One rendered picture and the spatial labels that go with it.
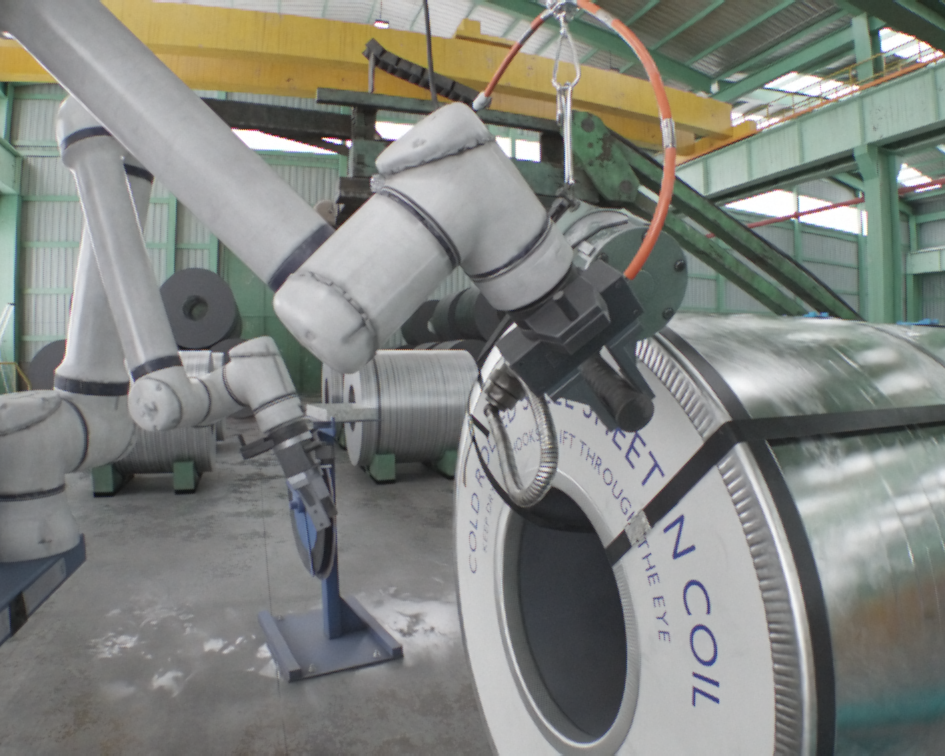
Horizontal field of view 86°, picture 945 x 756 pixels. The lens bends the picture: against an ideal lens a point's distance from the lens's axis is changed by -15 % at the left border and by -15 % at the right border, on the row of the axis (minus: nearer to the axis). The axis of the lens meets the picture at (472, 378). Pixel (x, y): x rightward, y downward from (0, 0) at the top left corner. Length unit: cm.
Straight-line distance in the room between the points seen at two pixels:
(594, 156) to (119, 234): 133
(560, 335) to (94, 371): 100
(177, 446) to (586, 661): 484
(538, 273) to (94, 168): 86
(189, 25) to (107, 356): 1479
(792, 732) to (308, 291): 67
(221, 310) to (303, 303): 1157
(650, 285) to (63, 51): 67
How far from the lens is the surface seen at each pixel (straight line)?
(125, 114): 63
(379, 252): 43
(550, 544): 143
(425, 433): 597
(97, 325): 128
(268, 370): 108
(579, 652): 148
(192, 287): 1207
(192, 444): 579
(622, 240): 69
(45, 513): 120
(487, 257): 47
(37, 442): 118
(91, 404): 128
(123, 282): 107
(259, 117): 167
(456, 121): 45
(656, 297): 74
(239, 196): 58
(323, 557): 242
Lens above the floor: 126
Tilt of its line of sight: 2 degrees down
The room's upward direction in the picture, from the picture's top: straight up
